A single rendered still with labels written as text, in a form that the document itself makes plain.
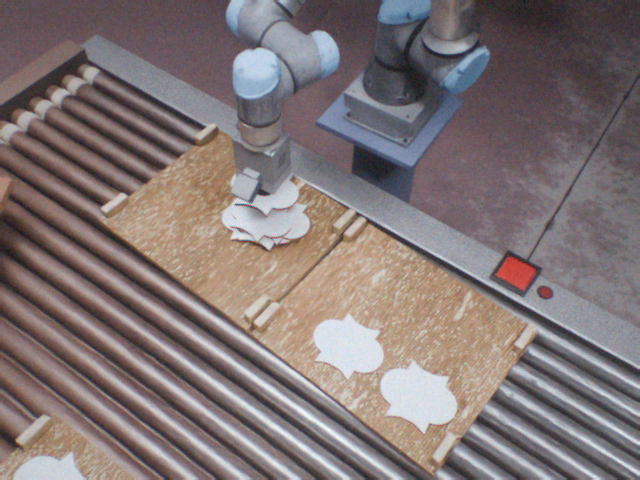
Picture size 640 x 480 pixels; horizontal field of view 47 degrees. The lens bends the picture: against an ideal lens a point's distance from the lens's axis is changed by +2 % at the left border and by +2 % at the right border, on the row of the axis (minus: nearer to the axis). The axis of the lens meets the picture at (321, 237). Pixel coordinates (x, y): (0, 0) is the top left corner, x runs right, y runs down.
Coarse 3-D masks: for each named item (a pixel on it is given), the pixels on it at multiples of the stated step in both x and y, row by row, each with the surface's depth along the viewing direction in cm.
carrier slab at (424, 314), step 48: (384, 240) 147; (336, 288) 139; (384, 288) 140; (432, 288) 140; (288, 336) 133; (384, 336) 133; (432, 336) 133; (480, 336) 134; (336, 384) 127; (480, 384) 128; (384, 432) 122; (432, 432) 122
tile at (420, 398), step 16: (400, 368) 128; (416, 368) 129; (384, 384) 127; (400, 384) 127; (416, 384) 127; (432, 384) 127; (400, 400) 125; (416, 400) 125; (432, 400) 125; (448, 400) 125; (400, 416) 123; (416, 416) 123; (432, 416) 123; (448, 416) 123
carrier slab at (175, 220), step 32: (192, 160) 159; (224, 160) 159; (160, 192) 153; (192, 192) 153; (224, 192) 153; (320, 192) 154; (128, 224) 148; (160, 224) 148; (192, 224) 148; (320, 224) 149; (160, 256) 143; (192, 256) 143; (224, 256) 143; (256, 256) 144; (288, 256) 144; (320, 256) 144; (192, 288) 139; (224, 288) 139; (256, 288) 139; (288, 288) 139
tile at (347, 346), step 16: (336, 320) 134; (352, 320) 134; (320, 336) 132; (336, 336) 132; (352, 336) 132; (368, 336) 132; (336, 352) 130; (352, 352) 130; (368, 352) 130; (336, 368) 129; (352, 368) 128; (368, 368) 128
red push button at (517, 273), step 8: (504, 264) 144; (512, 264) 144; (520, 264) 144; (504, 272) 143; (512, 272) 143; (520, 272) 143; (528, 272) 143; (512, 280) 142; (520, 280) 142; (528, 280) 142
